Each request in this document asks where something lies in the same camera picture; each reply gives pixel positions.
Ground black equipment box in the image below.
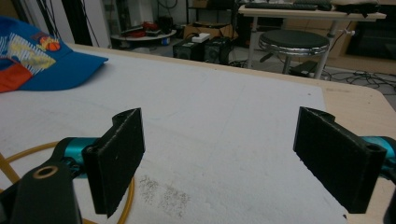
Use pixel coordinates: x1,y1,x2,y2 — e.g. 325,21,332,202
172,40,205,62
204,36,233,65

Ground round white platform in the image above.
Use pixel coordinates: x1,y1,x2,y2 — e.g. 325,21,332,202
110,29,177,43

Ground red object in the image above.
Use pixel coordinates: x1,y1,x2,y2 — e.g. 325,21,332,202
141,21,160,32

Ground blue baseball cap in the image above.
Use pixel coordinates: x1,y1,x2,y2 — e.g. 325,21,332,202
0,15,109,93

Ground black round stool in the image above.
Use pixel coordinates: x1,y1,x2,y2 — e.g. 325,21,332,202
258,29,331,76

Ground white desk with metal legs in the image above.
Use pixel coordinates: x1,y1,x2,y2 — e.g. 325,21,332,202
237,4,388,80

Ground black bag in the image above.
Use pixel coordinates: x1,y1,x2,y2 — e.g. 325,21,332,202
331,0,381,17

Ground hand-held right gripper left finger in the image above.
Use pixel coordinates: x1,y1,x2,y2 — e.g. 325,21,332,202
64,107,146,218

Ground white power adapter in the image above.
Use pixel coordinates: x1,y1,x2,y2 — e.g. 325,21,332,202
191,32,211,44

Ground black keyboard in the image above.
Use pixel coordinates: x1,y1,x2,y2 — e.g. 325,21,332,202
244,2,319,11

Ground cardboard box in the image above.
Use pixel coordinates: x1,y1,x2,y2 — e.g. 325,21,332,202
182,21,239,41

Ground white table mat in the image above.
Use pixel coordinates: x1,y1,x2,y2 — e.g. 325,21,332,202
0,47,349,224

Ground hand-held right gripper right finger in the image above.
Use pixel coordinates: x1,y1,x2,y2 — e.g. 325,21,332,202
292,106,396,215

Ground black power strip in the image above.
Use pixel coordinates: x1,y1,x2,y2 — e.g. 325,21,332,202
289,60,319,77

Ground black floor cables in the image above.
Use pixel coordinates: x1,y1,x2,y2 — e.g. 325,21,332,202
321,70,396,91

